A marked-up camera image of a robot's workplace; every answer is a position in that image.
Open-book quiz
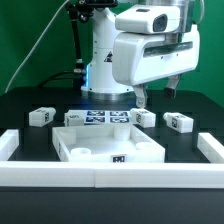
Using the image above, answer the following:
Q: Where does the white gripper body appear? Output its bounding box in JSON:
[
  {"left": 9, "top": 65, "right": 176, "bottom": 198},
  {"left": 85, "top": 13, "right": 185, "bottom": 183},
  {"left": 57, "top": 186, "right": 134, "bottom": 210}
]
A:
[{"left": 112, "top": 25, "right": 200, "bottom": 86}]

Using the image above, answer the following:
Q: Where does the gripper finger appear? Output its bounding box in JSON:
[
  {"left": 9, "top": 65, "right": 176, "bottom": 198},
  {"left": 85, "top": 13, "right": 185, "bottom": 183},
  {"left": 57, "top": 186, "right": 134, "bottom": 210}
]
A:
[
  {"left": 164, "top": 74, "right": 182, "bottom": 99},
  {"left": 133, "top": 84, "right": 147, "bottom": 108}
]

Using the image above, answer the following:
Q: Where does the white square tabletop part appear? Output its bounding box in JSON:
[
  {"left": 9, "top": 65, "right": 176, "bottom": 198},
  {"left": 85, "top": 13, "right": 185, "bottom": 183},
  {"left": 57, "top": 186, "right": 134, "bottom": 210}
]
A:
[{"left": 52, "top": 124, "right": 165, "bottom": 163}]

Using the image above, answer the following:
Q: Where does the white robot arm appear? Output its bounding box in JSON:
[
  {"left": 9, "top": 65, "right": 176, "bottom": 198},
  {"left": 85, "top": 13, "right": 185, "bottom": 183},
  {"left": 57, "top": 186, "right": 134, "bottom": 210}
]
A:
[{"left": 82, "top": 0, "right": 200, "bottom": 108}]

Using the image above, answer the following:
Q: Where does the blue AprilTag sheet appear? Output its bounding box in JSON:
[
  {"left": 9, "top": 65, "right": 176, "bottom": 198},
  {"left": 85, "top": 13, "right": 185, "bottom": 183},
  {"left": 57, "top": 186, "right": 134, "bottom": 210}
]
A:
[{"left": 66, "top": 109, "right": 141, "bottom": 126}]

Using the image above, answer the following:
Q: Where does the white U-shaped fence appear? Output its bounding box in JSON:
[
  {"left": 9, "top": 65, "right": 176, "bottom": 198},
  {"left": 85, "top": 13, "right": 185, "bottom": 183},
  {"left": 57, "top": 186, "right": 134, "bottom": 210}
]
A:
[{"left": 0, "top": 130, "right": 224, "bottom": 189}]

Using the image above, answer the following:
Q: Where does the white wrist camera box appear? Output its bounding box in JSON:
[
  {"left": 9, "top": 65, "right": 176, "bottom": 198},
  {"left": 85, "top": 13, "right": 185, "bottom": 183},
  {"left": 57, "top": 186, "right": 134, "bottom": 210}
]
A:
[{"left": 115, "top": 5, "right": 180, "bottom": 34}]

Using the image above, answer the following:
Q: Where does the black cable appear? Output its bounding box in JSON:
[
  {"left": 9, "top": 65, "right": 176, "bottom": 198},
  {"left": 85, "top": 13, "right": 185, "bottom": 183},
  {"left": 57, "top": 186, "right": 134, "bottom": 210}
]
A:
[{"left": 39, "top": 69, "right": 88, "bottom": 89}]

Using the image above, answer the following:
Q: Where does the black camera stand pole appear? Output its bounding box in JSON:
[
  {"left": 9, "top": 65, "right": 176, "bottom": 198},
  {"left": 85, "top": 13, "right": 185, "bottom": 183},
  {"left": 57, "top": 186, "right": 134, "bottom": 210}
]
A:
[{"left": 65, "top": 0, "right": 118, "bottom": 76}]

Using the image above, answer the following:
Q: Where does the grey cable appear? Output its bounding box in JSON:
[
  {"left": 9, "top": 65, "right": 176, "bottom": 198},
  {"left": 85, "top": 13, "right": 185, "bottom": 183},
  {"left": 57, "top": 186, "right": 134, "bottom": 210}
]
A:
[{"left": 3, "top": 0, "right": 72, "bottom": 95}]

